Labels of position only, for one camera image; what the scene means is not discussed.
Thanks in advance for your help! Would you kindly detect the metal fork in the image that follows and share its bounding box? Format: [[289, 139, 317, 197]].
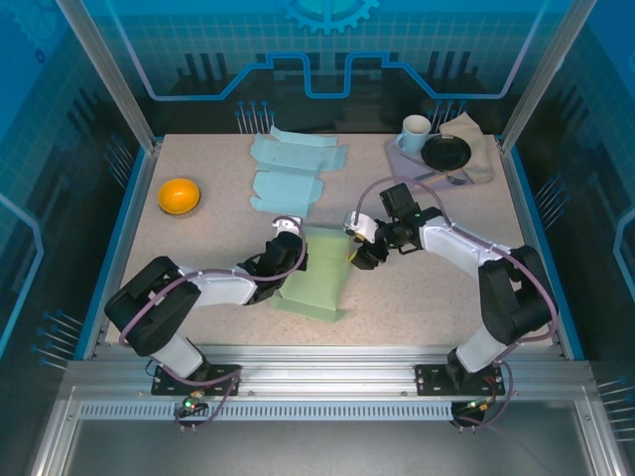
[[399, 153, 468, 186]]

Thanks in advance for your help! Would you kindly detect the light blue mug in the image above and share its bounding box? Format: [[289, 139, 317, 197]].
[[394, 114, 433, 155]]

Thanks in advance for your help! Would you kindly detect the slotted grey cable duct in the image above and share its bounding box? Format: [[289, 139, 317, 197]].
[[77, 401, 460, 422]]

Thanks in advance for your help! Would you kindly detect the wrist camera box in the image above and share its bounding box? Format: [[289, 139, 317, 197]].
[[271, 216, 304, 235], [343, 211, 381, 245]]

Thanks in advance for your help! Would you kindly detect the orange bowl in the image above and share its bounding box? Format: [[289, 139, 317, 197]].
[[157, 177, 202, 217]]

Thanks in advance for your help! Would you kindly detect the aluminium frame post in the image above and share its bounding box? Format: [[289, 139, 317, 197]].
[[55, 0, 163, 153], [498, 0, 596, 153]]

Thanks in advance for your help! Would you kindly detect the green paper box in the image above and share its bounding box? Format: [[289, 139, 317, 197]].
[[271, 223, 351, 323]]

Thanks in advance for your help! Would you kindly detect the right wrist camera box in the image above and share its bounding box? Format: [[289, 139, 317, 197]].
[[343, 211, 381, 245]]

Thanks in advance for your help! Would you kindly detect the cable connector with green light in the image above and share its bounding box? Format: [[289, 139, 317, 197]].
[[458, 396, 497, 417], [178, 394, 207, 416]]

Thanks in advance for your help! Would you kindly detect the aluminium mounting rail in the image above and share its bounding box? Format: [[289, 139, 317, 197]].
[[66, 344, 596, 398]]

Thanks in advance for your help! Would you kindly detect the light blue paper box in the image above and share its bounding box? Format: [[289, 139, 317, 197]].
[[247, 125, 351, 219]]

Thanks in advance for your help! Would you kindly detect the aluminium table side rail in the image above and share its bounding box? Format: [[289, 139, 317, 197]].
[[498, 136, 570, 358], [81, 138, 163, 361]]

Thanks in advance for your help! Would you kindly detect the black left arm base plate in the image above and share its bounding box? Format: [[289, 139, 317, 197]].
[[151, 364, 243, 398]]

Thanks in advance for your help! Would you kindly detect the lavender tray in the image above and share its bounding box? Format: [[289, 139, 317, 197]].
[[385, 133, 478, 192]]

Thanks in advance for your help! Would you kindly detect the beige cloth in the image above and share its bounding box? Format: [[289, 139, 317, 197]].
[[439, 111, 496, 184]]

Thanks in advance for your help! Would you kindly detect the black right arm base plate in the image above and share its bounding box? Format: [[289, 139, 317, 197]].
[[414, 364, 507, 398]]

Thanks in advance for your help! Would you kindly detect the black plate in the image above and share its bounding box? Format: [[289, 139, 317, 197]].
[[421, 133, 472, 171]]

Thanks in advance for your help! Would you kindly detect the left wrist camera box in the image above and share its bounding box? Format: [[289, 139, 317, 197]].
[[271, 216, 304, 235]]

